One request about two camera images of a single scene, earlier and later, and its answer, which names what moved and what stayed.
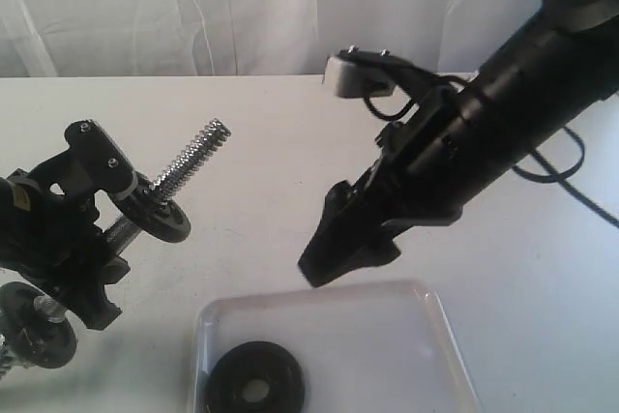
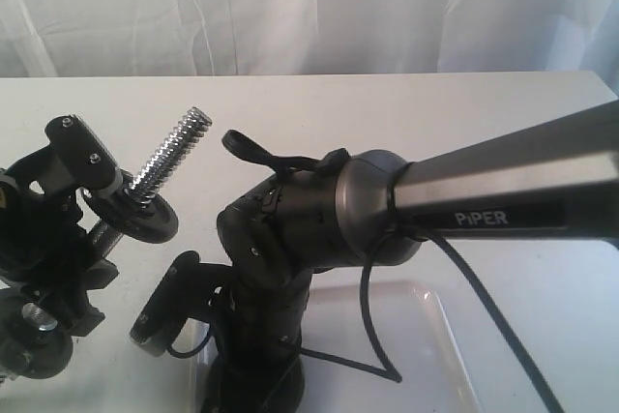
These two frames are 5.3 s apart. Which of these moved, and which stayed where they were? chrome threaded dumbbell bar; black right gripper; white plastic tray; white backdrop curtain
Moved: black right gripper; chrome threaded dumbbell bar
Stayed: white plastic tray; white backdrop curtain
